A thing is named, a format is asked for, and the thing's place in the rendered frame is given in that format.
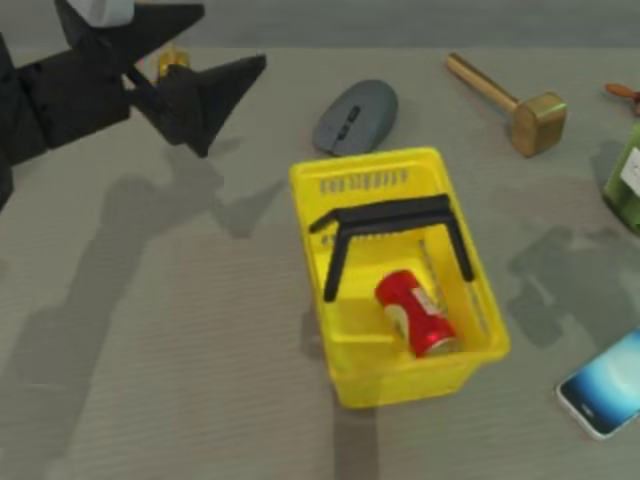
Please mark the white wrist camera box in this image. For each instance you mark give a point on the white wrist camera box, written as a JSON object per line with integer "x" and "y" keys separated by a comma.
{"x": 105, "y": 10}

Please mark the grey computer mouse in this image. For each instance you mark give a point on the grey computer mouse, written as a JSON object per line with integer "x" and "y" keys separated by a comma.
{"x": 357, "y": 117}

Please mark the white smartphone with blue screen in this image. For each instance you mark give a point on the white smartphone with blue screen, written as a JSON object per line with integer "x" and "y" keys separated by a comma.
{"x": 607, "y": 390}

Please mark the small orange brown object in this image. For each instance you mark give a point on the small orange brown object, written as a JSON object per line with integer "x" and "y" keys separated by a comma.
{"x": 622, "y": 95}

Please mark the small gold object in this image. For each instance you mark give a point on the small gold object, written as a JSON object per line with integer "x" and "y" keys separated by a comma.
{"x": 167, "y": 57}

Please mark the brass hammer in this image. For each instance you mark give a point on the brass hammer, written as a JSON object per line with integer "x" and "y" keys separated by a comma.
{"x": 537, "y": 122}

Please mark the green box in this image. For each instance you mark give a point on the green box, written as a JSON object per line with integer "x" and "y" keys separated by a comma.
{"x": 625, "y": 200}

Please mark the red soda can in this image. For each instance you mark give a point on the red soda can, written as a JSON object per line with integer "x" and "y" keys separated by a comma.
{"x": 420, "y": 315}

